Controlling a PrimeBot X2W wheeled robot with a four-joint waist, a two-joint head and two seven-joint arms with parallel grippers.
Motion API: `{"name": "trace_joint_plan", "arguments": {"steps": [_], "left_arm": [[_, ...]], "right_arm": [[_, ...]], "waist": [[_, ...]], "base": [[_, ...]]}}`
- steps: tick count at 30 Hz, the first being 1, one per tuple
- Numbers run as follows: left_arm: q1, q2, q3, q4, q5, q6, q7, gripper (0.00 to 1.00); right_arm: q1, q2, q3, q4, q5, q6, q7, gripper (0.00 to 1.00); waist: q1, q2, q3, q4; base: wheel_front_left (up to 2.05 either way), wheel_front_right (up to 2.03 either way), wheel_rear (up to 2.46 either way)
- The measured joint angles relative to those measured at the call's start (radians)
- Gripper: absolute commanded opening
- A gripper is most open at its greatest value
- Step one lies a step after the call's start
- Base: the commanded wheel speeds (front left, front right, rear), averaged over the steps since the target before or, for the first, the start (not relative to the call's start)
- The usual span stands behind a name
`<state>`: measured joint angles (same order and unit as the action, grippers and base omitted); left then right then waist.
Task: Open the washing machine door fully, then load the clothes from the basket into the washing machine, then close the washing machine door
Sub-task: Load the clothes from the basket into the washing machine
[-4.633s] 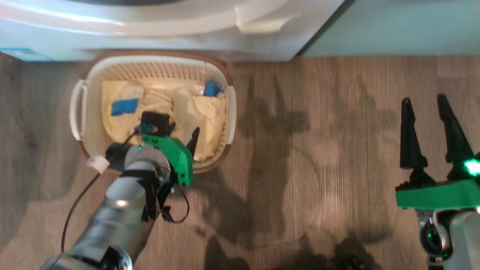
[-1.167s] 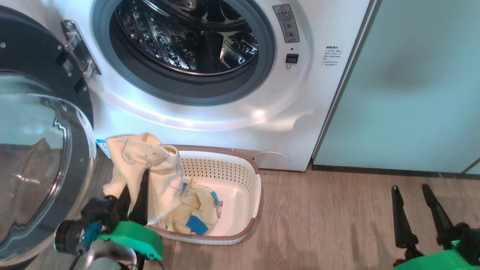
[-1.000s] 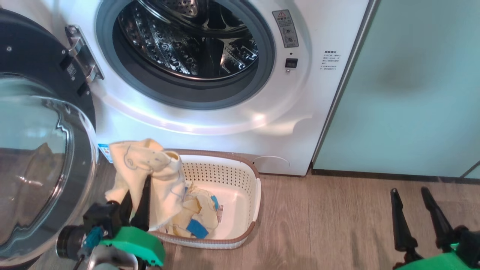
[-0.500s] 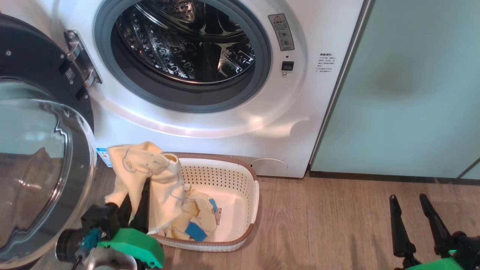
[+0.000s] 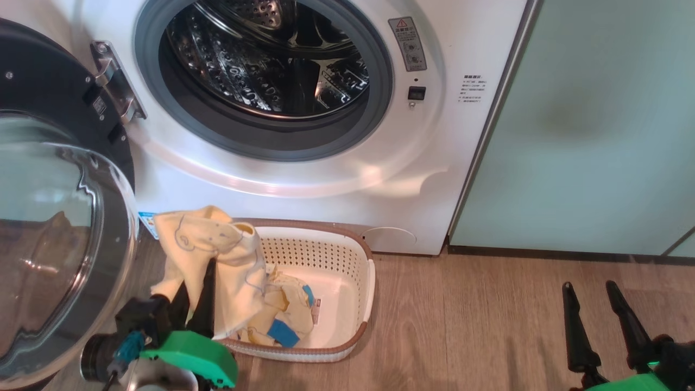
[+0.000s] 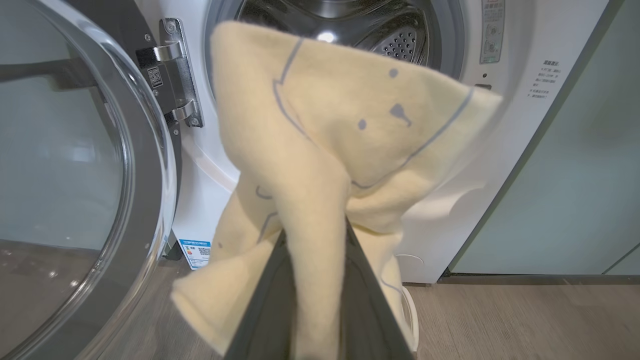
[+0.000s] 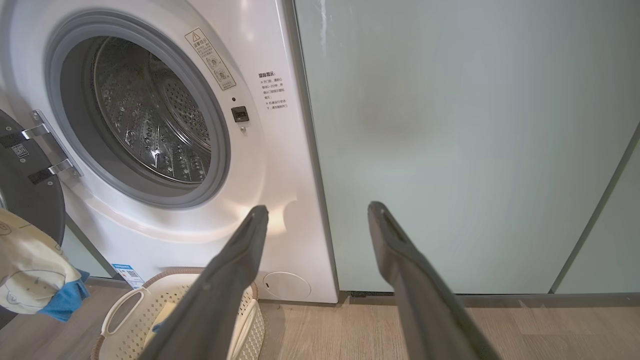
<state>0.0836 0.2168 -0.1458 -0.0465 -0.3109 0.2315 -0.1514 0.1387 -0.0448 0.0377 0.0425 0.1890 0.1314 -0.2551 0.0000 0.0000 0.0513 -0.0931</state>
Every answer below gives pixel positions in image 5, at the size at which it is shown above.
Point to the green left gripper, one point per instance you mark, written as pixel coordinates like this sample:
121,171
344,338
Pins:
198,355

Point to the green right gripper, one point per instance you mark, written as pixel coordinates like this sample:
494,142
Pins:
630,384

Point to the pale yellow baby garment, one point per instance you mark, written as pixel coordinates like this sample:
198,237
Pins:
288,312
233,255

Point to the black round washing machine door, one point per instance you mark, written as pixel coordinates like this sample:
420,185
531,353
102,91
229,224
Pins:
54,217

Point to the basket product label sticker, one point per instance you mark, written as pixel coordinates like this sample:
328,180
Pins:
316,311

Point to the white perforated laundry basket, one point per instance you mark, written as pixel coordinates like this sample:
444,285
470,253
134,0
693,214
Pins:
342,271

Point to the metal door hinge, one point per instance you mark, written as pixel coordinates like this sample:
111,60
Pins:
117,81

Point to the steel washing machine drum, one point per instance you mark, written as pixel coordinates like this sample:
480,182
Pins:
244,65

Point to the white washing machine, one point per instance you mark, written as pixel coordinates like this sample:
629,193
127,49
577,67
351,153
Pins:
423,163

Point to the blue white energy label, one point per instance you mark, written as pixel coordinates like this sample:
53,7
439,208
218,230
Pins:
147,224

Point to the mint green cabinet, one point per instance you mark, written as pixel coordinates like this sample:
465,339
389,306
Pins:
586,119
681,245

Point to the grey warning sticker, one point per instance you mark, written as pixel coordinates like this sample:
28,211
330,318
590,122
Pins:
408,43

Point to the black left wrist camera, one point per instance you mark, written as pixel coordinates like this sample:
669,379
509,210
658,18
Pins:
141,326

